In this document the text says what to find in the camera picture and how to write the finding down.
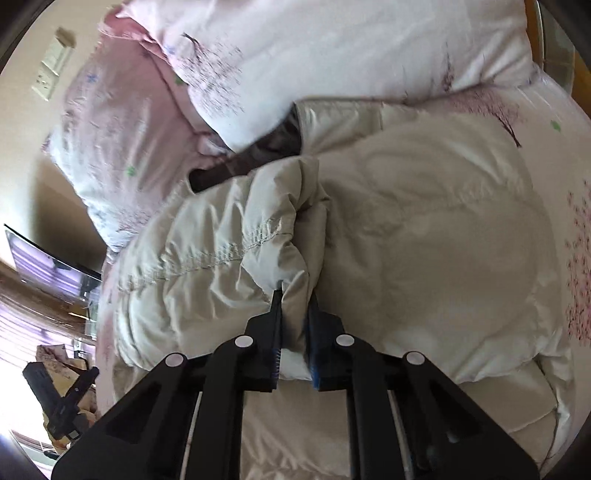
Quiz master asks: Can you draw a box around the white wall switch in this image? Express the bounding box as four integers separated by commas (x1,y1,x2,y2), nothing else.
42,28,76,76

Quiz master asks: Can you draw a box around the white wall socket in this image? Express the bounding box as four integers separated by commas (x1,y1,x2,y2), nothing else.
31,68,58,101

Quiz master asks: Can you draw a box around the beige puffer jacket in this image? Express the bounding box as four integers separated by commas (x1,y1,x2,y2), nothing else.
110,98,576,480

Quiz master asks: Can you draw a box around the left floral pink pillow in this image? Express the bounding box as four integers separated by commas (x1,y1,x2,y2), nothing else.
43,34,233,252

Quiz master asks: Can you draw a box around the wooden door frame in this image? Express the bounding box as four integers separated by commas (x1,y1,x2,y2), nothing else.
525,1,590,116

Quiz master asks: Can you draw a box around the floral pink pillow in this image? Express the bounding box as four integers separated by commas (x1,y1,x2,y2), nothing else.
101,0,534,150
43,34,233,252

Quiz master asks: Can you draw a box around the right floral pink pillow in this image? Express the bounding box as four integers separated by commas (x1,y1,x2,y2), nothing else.
101,0,534,150

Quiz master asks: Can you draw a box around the pink floral bed sheet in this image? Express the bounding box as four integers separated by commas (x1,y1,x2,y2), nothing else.
94,75,591,476

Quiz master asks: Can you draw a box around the black flat screen television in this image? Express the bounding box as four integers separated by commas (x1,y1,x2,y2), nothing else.
4,225,102,308

